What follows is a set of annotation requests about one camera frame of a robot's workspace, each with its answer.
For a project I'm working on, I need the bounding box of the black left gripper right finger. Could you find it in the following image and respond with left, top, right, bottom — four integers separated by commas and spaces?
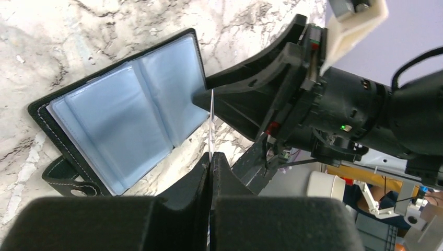
209, 152, 364, 250

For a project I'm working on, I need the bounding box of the grey credit card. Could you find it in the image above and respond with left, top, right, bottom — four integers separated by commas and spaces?
208, 89, 215, 162

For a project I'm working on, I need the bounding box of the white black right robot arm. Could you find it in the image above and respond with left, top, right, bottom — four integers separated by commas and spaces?
192, 15, 442, 189

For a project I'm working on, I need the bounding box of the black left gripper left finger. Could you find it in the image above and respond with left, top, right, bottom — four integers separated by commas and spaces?
1, 153, 210, 250

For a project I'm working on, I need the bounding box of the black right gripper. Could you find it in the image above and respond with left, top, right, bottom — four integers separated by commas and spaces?
192, 14, 388, 172

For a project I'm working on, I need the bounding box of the black leather card holder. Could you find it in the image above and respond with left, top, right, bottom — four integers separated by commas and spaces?
28, 28, 208, 197

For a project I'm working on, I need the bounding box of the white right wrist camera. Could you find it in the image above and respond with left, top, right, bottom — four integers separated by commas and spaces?
319, 1, 389, 76

